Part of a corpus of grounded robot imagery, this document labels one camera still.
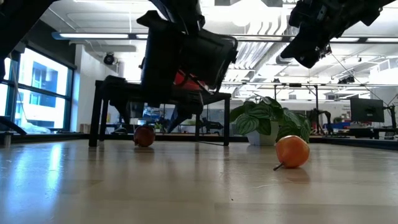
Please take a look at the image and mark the long linear ceiling light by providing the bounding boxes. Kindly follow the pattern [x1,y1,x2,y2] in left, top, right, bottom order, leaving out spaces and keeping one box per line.
[51,30,398,44]

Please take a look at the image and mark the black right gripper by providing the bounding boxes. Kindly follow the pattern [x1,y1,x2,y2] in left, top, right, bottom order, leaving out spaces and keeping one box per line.
[279,0,383,69]

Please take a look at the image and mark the red collapsible colander grey rim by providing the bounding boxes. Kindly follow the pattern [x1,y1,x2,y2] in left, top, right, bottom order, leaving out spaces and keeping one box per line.
[174,70,208,93]

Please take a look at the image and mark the black metal gantry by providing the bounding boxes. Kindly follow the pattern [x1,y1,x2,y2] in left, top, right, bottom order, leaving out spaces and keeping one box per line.
[233,81,321,125]

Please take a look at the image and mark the green plant white pot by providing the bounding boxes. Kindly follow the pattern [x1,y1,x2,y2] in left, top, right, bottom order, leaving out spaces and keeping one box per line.
[229,95,312,147]

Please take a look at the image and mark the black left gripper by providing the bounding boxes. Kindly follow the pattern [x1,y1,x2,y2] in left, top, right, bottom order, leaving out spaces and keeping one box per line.
[101,10,206,134]

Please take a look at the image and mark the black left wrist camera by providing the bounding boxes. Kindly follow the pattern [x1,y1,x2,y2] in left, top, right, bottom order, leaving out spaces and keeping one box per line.
[182,29,239,91]

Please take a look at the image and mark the black perforated metal rack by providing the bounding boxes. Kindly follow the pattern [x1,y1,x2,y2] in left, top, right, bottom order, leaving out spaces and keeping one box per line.
[88,80,233,147]

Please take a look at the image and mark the large window black frame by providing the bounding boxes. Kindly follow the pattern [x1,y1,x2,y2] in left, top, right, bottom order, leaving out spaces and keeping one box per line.
[0,46,77,133]

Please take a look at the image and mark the small orange pear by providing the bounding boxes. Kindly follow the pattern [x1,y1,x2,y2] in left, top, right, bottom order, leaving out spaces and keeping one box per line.
[272,134,311,171]

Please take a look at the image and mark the dark red apple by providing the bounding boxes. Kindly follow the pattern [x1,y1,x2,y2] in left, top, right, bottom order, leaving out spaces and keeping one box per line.
[133,124,156,148]

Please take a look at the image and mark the black computer monitor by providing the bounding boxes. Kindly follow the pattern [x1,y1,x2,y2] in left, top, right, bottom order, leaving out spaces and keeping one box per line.
[349,97,386,124]

